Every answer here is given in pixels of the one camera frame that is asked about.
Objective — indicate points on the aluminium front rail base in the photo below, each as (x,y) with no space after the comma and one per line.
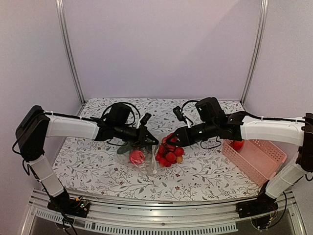
(110,215)

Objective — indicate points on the aluminium frame post left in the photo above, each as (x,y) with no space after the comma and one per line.
(67,46)

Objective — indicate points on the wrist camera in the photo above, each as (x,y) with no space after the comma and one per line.
(182,117)
(143,120)

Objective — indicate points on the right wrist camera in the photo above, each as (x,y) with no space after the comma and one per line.
(182,117)

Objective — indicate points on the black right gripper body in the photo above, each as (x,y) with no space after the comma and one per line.
(195,137)

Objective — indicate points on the clear polka dot zip bag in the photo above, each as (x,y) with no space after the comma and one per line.
(149,166)

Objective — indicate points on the aluminium frame post right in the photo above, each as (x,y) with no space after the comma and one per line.
(256,50)

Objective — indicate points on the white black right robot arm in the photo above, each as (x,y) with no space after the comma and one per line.
(294,136)

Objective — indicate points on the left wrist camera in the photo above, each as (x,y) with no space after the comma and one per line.
(143,120)

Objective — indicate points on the aluminium frame post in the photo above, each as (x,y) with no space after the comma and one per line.
(256,50)
(67,46)

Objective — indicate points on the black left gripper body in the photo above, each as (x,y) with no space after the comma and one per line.
(142,129)

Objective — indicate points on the orange red fake mango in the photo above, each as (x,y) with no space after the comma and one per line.
(238,145)

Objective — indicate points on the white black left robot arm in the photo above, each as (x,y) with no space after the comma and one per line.
(121,120)

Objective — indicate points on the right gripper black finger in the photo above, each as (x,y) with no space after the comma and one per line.
(174,142)
(175,135)

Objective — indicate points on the pink perforated plastic basket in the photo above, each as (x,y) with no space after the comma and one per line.
(258,159)

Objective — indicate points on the green fake leafy vegetable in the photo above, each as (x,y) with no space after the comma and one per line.
(125,149)

